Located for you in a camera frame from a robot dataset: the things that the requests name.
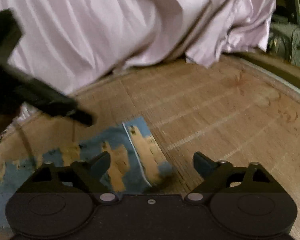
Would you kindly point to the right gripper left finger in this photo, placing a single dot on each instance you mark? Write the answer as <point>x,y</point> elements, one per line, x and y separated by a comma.
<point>83,176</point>

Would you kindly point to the blue car-print pants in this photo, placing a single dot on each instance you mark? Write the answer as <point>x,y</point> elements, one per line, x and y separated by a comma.
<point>137,162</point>

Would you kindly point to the dark clutter beside bed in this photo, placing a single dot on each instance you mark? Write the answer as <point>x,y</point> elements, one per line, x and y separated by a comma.
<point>284,37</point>

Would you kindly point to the pink satin curtain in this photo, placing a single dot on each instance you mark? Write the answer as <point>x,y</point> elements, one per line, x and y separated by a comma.
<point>71,43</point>

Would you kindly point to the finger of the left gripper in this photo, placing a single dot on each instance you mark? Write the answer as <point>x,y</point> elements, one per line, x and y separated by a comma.
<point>53,103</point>

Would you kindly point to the woven bamboo mat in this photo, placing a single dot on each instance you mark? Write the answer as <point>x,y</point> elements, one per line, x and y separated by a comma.
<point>233,111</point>

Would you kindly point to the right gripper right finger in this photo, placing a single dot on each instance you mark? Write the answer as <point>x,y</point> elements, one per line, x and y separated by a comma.
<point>223,176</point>

